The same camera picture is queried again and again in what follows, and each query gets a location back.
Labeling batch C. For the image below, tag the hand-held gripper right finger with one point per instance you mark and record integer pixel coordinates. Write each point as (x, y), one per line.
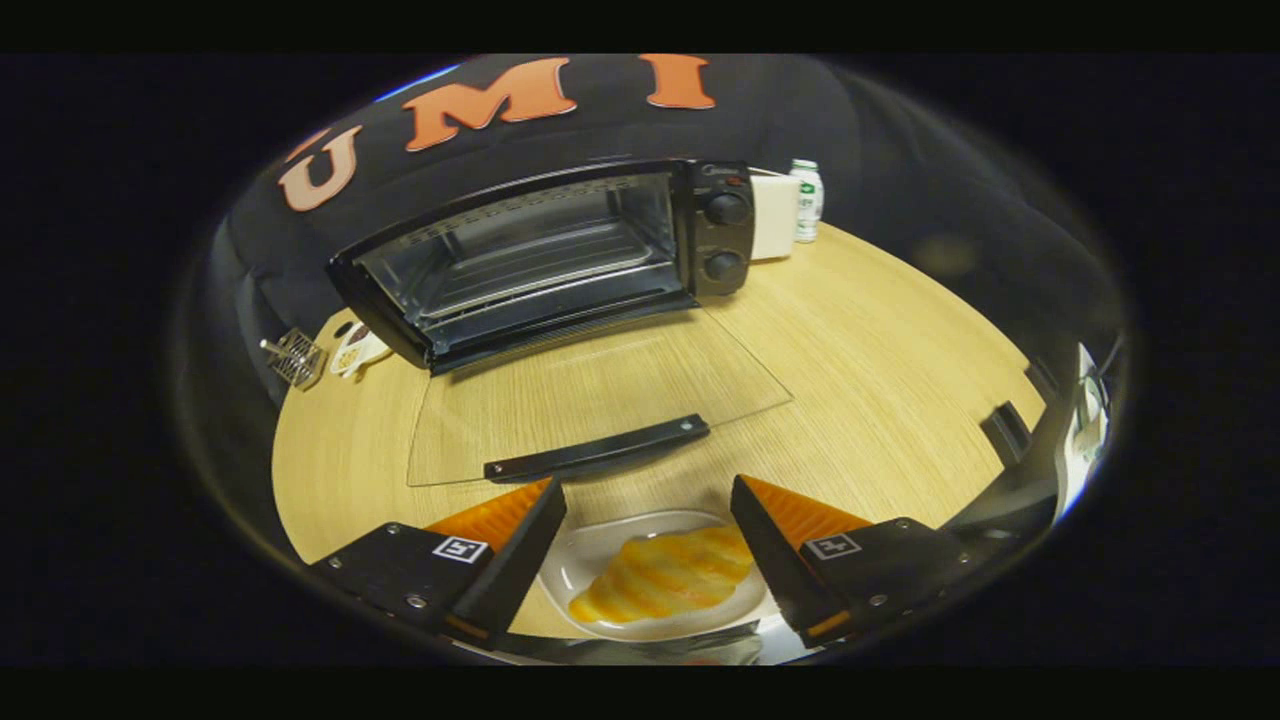
(775, 565)

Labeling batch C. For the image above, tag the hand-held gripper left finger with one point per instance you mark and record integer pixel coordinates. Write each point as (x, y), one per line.
(520, 565)

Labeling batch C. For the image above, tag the yellow croissant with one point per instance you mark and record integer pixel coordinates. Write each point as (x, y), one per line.
(665, 585)

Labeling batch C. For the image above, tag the black toaster oven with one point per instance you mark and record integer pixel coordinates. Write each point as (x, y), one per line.
(715, 235)

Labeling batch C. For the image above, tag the white plate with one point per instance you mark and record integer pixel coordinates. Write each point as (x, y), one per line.
(590, 545)

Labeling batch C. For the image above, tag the small black block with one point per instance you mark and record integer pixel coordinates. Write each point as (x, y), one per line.
(1005, 432)

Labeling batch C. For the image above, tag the white and brown small object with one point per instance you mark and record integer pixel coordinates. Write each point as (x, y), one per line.
(358, 350)

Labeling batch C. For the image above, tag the white rectangular box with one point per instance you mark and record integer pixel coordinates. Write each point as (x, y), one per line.
(775, 215)

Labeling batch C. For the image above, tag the small white green-label bottle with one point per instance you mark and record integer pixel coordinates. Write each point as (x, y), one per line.
(806, 200)

